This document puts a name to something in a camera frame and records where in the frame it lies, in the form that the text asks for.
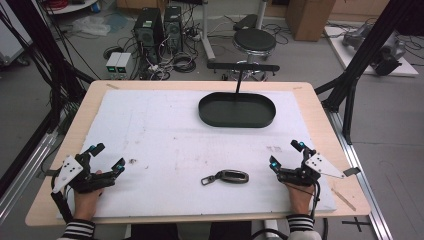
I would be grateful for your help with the slim black computer tower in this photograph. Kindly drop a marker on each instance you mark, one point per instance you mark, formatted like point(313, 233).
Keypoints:
point(173, 28)

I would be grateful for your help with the person's left hand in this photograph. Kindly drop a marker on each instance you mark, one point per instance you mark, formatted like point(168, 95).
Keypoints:
point(86, 203)

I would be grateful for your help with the aluminium rail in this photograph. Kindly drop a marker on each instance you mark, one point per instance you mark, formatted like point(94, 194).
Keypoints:
point(365, 186)
point(23, 173)

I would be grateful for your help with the white foam board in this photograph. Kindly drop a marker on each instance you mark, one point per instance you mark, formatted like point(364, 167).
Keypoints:
point(173, 143)

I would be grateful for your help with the white floor board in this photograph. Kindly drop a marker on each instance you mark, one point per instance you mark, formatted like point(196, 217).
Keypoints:
point(360, 61)

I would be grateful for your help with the large black computer tower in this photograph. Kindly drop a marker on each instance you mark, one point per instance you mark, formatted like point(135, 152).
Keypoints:
point(148, 31)

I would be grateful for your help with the brown cardboard box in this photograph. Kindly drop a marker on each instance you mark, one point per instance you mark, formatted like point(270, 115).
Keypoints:
point(310, 18)

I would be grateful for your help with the thin wooden stick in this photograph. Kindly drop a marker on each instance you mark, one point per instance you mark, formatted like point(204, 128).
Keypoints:
point(343, 199)

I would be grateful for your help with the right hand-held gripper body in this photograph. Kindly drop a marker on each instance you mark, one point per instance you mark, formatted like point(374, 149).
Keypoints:
point(320, 164)

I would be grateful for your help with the clear plastic bag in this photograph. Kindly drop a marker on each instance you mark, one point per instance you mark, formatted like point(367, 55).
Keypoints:
point(90, 25)

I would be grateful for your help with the black round stool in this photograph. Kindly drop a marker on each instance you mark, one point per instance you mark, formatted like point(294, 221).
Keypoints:
point(255, 40)

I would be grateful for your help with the black metal frame strut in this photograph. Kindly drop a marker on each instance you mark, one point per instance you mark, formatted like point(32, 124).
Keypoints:
point(363, 56)
point(43, 50)

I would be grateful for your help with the white metal table leg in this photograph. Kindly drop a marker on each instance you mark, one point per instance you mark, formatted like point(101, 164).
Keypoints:
point(206, 33)

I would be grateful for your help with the grey device on floor board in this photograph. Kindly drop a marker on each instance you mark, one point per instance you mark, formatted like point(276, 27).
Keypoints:
point(383, 50)

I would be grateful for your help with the person's right hand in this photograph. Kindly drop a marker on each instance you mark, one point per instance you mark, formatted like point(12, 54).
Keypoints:
point(300, 200)

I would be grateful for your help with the dark key fob with clip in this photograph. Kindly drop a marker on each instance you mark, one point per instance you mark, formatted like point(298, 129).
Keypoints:
point(231, 176)

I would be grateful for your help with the small white power box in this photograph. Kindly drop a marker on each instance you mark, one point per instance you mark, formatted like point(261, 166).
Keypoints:
point(113, 63)
point(123, 64)

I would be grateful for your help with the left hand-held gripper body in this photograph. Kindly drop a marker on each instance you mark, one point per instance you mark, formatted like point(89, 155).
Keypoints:
point(68, 171)

